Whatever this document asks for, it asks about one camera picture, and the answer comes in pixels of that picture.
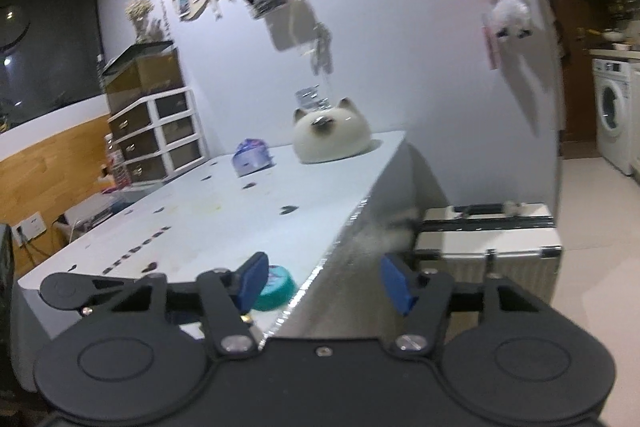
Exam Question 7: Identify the white sheep plush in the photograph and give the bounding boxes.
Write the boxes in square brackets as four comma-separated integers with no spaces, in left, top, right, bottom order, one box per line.
[487,0,533,42]

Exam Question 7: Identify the white power outlet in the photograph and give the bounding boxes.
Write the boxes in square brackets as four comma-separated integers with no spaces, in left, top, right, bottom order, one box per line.
[11,212,48,242]

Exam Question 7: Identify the white drawer unit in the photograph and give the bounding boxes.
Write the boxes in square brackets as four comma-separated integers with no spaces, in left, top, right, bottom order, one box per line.
[107,87,208,188]

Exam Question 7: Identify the brown wooden door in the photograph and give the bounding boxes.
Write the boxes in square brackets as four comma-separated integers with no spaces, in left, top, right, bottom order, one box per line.
[532,0,598,145]

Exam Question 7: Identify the dried flowers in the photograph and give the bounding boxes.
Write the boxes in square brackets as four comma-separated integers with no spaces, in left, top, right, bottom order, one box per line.
[125,0,163,42]

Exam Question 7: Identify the blue white tissue pack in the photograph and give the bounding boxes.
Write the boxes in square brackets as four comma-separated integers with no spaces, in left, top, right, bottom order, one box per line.
[231,138,276,178]

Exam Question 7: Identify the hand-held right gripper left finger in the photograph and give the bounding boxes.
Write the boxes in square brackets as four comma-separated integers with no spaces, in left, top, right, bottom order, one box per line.
[39,252,271,358]

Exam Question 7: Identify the cat shaped ornament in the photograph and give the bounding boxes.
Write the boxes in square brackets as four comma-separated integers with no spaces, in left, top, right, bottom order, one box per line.
[292,97,372,165]

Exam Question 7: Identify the white ribbed suitcase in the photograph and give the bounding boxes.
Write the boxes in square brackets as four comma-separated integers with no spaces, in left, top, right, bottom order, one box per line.
[412,202,563,308]

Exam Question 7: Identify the white washing machine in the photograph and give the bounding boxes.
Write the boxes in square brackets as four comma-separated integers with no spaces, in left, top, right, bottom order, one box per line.
[591,57,638,178]

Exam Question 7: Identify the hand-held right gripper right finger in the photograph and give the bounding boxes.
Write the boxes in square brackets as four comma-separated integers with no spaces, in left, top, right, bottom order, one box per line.
[381,253,576,358]

